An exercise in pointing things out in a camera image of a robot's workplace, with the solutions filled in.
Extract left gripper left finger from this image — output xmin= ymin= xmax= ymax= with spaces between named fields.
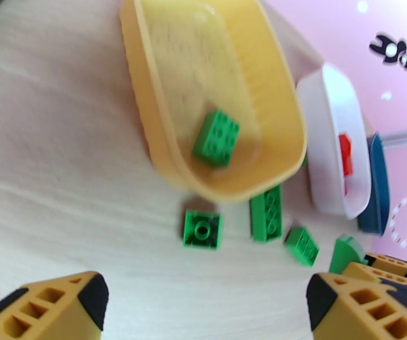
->
xmin=0 ymin=271 xmax=109 ymax=340

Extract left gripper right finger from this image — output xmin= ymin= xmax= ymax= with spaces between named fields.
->
xmin=306 ymin=271 xmax=407 ymax=340

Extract red lego brick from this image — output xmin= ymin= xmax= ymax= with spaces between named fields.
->
xmin=338 ymin=133 xmax=354 ymax=177

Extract small green lego brick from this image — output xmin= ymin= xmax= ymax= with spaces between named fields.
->
xmin=283 ymin=226 xmax=320 ymax=268

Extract dark teal plastic bin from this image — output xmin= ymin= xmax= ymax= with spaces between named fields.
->
xmin=357 ymin=133 xmax=391 ymax=237

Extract long green lego brick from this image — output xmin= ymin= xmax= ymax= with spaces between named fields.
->
xmin=248 ymin=185 xmax=283 ymax=243

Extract white plastic bin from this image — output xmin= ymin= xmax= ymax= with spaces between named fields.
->
xmin=295 ymin=62 xmax=372 ymax=220

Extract small square green lego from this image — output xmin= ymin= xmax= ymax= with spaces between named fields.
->
xmin=182 ymin=209 xmax=223 ymax=250

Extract yellow plastic bin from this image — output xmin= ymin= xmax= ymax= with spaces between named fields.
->
xmin=119 ymin=0 xmax=308 ymax=203

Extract black bear wall sticker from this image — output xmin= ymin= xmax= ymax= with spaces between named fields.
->
xmin=368 ymin=32 xmax=407 ymax=70

